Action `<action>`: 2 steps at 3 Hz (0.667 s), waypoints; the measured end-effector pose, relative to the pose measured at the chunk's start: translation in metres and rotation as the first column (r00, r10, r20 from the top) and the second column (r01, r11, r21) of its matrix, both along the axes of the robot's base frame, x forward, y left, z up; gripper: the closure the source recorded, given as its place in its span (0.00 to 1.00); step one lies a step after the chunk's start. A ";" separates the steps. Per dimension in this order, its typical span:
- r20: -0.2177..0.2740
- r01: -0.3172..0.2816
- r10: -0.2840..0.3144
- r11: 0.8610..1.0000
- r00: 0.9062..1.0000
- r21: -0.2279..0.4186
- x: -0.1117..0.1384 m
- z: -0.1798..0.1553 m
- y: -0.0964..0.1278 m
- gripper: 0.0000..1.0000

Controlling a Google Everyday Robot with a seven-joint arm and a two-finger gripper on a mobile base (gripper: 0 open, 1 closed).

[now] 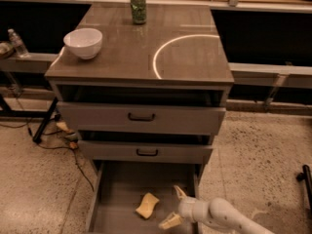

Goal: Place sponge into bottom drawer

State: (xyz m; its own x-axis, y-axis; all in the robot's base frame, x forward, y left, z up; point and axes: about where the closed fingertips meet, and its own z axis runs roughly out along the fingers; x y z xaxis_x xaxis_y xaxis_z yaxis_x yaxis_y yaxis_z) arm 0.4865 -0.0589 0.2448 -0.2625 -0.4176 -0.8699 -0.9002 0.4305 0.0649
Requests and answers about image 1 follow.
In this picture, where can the black metal stand leg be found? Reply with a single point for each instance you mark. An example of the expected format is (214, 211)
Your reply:
(37, 137)

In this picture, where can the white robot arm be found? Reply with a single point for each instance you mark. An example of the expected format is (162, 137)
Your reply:
(218, 214)

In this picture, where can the top grey drawer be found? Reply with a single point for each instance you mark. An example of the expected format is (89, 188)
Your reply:
(150, 119)

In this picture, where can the middle grey drawer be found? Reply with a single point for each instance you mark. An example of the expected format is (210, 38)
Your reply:
(143, 152)

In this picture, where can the bottom open grey drawer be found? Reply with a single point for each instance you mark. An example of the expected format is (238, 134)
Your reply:
(120, 188)

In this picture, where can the grey drawer cabinet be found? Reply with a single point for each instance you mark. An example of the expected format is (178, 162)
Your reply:
(174, 59)

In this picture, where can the white bowl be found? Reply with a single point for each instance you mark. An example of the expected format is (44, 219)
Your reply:
(84, 43)

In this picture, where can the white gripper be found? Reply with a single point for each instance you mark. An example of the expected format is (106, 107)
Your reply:
(187, 208)

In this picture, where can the clear plastic water bottle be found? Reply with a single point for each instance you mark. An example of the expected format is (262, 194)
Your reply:
(18, 44)

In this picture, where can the small dish on ledge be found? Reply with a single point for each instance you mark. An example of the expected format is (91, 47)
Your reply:
(6, 50)

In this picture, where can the black chair base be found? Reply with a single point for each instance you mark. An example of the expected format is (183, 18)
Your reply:
(305, 175)

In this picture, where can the yellow sponge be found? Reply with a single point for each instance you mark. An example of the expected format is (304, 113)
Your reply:
(147, 205)

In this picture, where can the green soda can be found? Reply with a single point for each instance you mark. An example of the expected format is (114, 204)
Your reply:
(138, 8)

